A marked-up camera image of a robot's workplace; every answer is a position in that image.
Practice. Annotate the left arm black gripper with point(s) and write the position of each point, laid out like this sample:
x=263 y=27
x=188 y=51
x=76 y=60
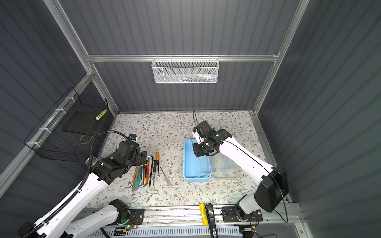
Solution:
x=139 y=161

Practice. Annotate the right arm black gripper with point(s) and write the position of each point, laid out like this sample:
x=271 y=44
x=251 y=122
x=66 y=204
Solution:
x=196 y=151

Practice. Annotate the black hex key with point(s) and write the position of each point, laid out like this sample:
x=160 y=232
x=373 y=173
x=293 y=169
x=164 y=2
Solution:
x=150 y=159

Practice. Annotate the light blue toolbox base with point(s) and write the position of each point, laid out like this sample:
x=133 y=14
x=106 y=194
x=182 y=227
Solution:
x=195 y=169

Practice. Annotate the yellow black screwdriver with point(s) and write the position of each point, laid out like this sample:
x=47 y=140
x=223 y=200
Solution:
x=155 y=167

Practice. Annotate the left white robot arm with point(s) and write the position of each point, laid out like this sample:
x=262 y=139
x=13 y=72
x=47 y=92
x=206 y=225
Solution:
x=59 y=222

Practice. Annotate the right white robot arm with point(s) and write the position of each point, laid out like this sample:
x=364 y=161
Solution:
x=272 y=184

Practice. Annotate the yellow utility knife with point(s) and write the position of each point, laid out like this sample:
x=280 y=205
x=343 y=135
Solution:
x=143 y=180

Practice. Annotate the yellow tube in basket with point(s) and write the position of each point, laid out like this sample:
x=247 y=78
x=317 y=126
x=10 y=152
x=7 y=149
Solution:
x=100 y=115

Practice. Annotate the black foam pad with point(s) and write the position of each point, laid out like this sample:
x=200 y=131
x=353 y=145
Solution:
x=83 y=123

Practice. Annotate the orange handled tool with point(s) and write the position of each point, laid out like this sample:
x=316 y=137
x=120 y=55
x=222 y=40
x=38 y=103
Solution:
x=134 y=175

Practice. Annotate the red handled tool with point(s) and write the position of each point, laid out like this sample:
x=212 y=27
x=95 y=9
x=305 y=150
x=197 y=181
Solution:
x=147 y=167

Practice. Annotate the teal handled tool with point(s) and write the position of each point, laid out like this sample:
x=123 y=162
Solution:
x=137 y=179

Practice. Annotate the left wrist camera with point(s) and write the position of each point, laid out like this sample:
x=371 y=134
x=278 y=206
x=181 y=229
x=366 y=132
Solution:
x=132 y=137

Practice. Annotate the yellow marker on rail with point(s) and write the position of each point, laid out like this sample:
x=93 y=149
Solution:
x=203 y=214

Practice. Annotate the black handle tool on rail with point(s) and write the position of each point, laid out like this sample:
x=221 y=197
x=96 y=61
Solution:
x=211 y=220

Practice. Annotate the black wire basket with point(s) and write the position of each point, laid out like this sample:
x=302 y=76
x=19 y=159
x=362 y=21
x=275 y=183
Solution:
x=67 y=134

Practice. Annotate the white wire mesh basket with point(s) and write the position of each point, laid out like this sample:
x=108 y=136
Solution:
x=193 y=71

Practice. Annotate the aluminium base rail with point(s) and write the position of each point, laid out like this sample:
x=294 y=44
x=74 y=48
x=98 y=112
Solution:
x=191 y=215

